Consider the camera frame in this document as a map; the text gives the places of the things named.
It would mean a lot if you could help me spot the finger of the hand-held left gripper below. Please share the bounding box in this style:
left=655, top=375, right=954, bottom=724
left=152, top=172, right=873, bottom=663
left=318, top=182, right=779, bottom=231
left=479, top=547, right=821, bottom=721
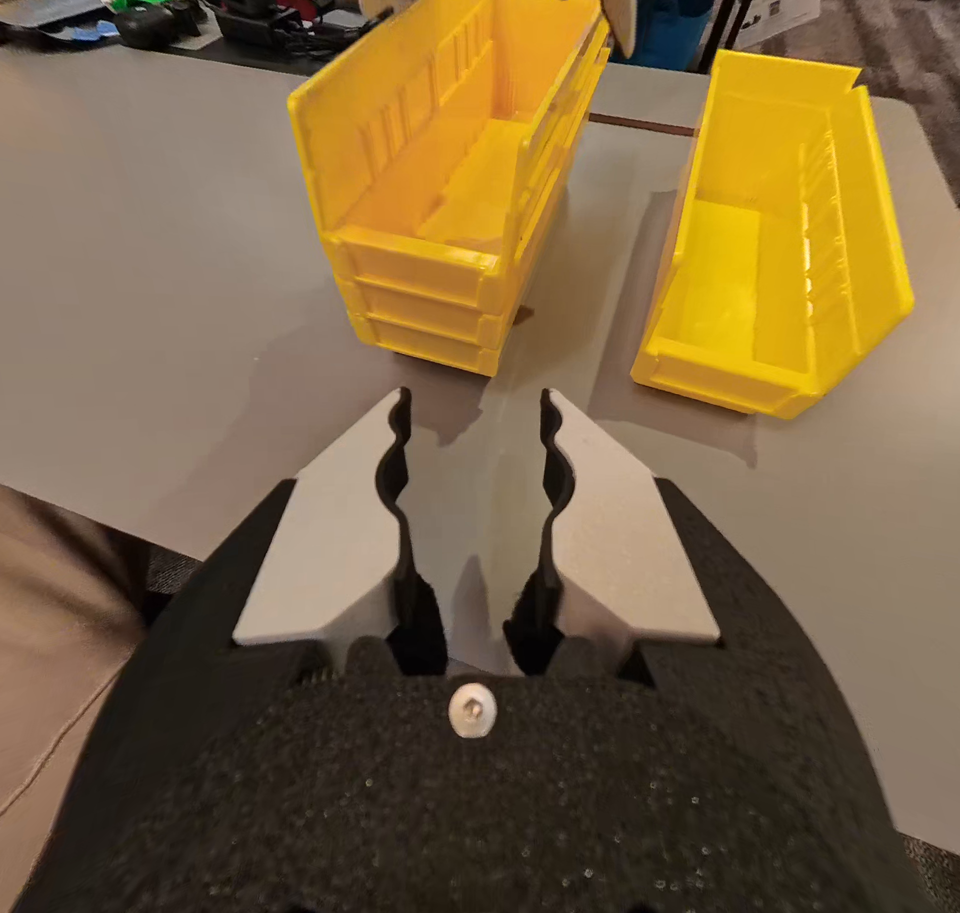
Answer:
left=596, top=0, right=640, bottom=61

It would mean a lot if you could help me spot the black cable bundle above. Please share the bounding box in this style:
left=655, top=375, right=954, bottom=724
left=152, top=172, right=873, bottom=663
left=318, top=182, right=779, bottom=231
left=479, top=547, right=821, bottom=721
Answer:
left=217, top=1, right=369, bottom=59

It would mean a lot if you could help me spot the dark foil bag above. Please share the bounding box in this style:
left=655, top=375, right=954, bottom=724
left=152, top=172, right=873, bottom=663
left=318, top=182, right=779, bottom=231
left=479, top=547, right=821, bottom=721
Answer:
left=0, top=0, right=114, bottom=31

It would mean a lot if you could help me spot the black mesh chair seat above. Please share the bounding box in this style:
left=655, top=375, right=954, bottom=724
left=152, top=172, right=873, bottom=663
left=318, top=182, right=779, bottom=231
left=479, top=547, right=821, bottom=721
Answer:
left=138, top=541, right=200, bottom=625

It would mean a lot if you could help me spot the blue bucket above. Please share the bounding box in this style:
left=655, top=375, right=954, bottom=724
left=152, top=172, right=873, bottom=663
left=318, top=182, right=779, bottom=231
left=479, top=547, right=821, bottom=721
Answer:
left=637, top=0, right=715, bottom=70

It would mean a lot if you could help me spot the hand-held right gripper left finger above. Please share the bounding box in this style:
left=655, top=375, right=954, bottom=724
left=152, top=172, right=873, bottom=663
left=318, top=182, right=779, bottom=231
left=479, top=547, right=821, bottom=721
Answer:
left=232, top=386, right=450, bottom=676

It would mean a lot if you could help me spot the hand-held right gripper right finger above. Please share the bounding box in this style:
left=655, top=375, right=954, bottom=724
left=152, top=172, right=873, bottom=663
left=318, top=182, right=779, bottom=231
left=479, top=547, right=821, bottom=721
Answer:
left=502, top=388, right=723, bottom=676

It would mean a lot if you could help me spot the grey desk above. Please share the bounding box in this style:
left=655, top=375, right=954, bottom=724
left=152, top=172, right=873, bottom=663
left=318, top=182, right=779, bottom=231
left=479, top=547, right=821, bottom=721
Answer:
left=0, top=46, right=960, bottom=847

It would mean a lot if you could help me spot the black pouch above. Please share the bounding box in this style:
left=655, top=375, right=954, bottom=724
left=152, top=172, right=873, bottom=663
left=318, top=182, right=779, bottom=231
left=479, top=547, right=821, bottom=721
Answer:
left=116, top=0, right=204, bottom=49

